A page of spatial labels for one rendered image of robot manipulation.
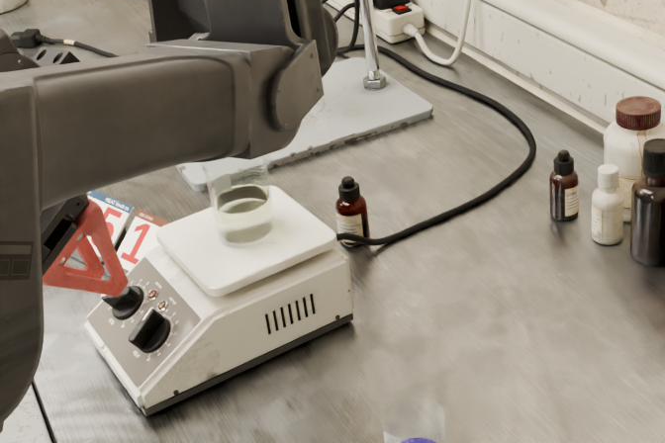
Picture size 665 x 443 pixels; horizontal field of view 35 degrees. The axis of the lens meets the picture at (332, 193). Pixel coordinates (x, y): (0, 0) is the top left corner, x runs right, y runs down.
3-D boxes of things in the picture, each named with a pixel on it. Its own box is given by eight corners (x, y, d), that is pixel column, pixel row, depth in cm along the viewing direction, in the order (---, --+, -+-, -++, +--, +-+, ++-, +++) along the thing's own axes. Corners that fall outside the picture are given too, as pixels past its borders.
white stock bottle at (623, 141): (590, 204, 103) (590, 103, 98) (639, 185, 105) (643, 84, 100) (629, 231, 99) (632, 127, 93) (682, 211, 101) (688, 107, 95)
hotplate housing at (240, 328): (144, 424, 83) (123, 343, 79) (88, 343, 94) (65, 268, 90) (381, 312, 92) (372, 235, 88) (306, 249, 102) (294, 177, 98)
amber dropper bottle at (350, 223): (350, 227, 105) (342, 166, 101) (376, 234, 103) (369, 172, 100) (333, 243, 103) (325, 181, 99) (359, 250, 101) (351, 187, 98)
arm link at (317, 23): (201, -27, 65) (251, 4, 60) (282, -54, 67) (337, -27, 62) (223, 74, 69) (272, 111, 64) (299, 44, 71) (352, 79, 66)
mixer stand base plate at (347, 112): (195, 193, 115) (193, 185, 114) (142, 126, 131) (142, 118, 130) (437, 114, 124) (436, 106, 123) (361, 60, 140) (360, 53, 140)
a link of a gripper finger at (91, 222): (116, 238, 84) (31, 169, 79) (164, 258, 79) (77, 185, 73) (64, 310, 82) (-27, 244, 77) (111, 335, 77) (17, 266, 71)
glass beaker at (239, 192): (206, 251, 88) (187, 166, 84) (232, 217, 93) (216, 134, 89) (272, 257, 86) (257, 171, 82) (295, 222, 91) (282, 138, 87)
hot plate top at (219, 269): (212, 301, 83) (210, 292, 83) (152, 237, 92) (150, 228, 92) (342, 244, 88) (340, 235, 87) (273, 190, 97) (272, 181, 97)
